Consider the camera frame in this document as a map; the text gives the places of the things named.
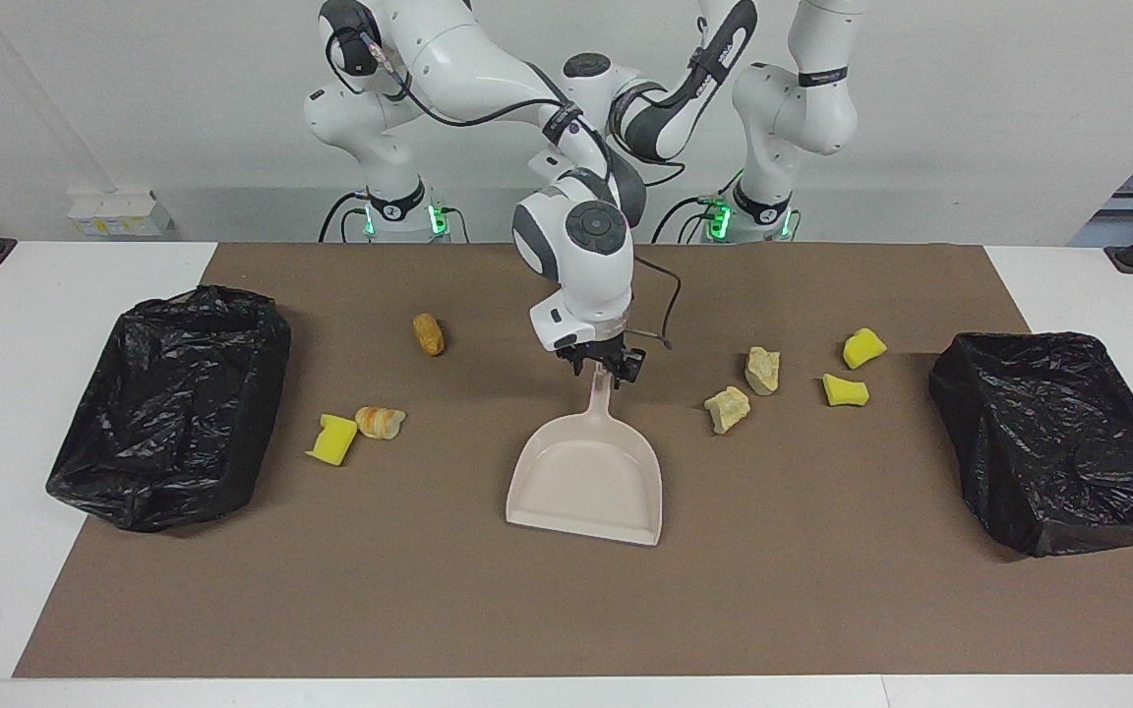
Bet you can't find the black arm base cable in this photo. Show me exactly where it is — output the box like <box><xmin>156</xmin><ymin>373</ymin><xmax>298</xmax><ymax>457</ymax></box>
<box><xmin>318</xmin><ymin>190</ymin><xmax>373</xmax><ymax>244</ymax></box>
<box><xmin>652</xmin><ymin>167</ymin><xmax>749</xmax><ymax>244</ymax></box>

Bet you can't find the beige plastic dustpan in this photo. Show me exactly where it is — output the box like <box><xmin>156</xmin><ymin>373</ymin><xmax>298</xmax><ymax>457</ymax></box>
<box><xmin>505</xmin><ymin>366</ymin><xmax>664</xmax><ymax>548</ymax></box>

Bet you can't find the black right arm base cable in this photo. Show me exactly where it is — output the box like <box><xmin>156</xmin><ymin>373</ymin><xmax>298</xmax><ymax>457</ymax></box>
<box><xmin>318</xmin><ymin>190</ymin><xmax>373</xmax><ymax>244</ymax></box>

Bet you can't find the black trash bag bin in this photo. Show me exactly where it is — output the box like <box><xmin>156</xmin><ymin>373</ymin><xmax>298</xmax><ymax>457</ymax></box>
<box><xmin>45</xmin><ymin>285</ymin><xmax>292</xmax><ymax>534</ymax></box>
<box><xmin>928</xmin><ymin>331</ymin><xmax>1133</xmax><ymax>559</ymax></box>

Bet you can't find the white wall socket box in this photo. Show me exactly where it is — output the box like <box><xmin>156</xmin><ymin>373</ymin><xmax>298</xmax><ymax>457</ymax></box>
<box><xmin>68</xmin><ymin>191</ymin><xmax>175</xmax><ymax>237</ymax></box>

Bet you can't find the brown table mat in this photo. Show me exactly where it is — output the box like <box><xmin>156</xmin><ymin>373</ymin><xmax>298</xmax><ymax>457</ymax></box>
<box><xmin>13</xmin><ymin>243</ymin><xmax>1133</xmax><ymax>679</ymax></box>

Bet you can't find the small yellow sponge piece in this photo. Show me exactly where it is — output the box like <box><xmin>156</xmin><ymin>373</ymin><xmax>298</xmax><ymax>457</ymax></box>
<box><xmin>842</xmin><ymin>327</ymin><xmax>889</xmax><ymax>371</ymax></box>
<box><xmin>821</xmin><ymin>373</ymin><xmax>870</xmax><ymax>408</ymax></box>

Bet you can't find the orange white croissant piece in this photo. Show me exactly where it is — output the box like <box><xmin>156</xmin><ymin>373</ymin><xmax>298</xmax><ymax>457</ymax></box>
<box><xmin>354</xmin><ymin>406</ymin><xmax>407</xmax><ymax>441</ymax></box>

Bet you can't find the large yellow sponge piece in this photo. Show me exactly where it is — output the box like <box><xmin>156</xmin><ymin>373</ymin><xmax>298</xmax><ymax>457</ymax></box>
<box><xmin>306</xmin><ymin>414</ymin><xmax>359</xmax><ymax>467</ymax></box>

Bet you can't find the pale bread chunk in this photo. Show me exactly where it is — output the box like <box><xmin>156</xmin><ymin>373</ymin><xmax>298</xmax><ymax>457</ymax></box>
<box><xmin>704</xmin><ymin>385</ymin><xmax>752</xmax><ymax>436</ymax></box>
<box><xmin>745</xmin><ymin>346</ymin><xmax>782</xmax><ymax>396</ymax></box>

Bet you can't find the black left arm base cable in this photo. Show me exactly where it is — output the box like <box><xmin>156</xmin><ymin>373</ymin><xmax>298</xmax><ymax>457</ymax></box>
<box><xmin>652</xmin><ymin>167</ymin><xmax>749</xmax><ymax>244</ymax></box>

